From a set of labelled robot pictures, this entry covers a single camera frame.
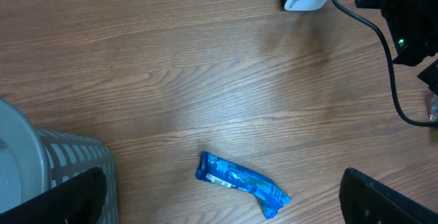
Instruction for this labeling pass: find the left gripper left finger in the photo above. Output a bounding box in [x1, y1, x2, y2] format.
[1, 167, 107, 224]

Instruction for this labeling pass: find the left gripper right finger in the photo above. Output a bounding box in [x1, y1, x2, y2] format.
[339, 168, 437, 224]

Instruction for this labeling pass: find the blue snack packet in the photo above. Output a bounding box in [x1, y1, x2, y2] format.
[195, 151, 292, 219]

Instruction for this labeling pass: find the green gummy candy bag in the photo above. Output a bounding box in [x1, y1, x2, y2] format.
[428, 95, 438, 122]

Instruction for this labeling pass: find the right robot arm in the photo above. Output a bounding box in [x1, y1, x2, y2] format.
[355, 0, 437, 66]

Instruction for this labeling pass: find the grey plastic shopping basket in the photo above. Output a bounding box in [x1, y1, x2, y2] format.
[1, 99, 120, 224]

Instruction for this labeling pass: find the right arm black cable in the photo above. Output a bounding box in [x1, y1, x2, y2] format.
[330, 0, 438, 128]

